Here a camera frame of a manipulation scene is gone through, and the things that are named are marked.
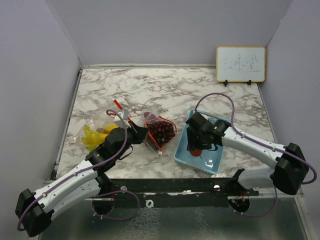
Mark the red brown round fruit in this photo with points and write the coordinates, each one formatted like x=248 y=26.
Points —
x=196 y=153

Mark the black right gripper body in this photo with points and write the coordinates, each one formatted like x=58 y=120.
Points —
x=196 y=140

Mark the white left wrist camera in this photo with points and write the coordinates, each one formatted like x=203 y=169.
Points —
x=121 y=119

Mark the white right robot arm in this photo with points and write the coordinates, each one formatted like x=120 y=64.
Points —
x=286 y=168

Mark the black mounting rail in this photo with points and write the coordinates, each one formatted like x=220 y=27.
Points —
x=171 y=192

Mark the yellow banana bunch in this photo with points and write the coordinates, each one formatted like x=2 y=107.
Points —
x=93 y=139

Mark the light blue plastic basket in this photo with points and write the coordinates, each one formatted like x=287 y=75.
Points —
x=209 y=161

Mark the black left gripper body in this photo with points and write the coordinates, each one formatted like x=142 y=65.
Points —
x=133 y=137

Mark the purple sweet potato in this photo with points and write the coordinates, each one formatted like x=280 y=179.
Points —
x=149 y=116

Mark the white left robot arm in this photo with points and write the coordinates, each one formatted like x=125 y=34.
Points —
x=36 y=209

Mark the small framed whiteboard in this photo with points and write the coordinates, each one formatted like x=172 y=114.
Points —
x=240 y=64

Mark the clear orange zip bag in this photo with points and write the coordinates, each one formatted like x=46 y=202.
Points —
x=149 y=141
x=98 y=120

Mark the dark grape bunch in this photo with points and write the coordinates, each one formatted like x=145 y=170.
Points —
x=162 y=131

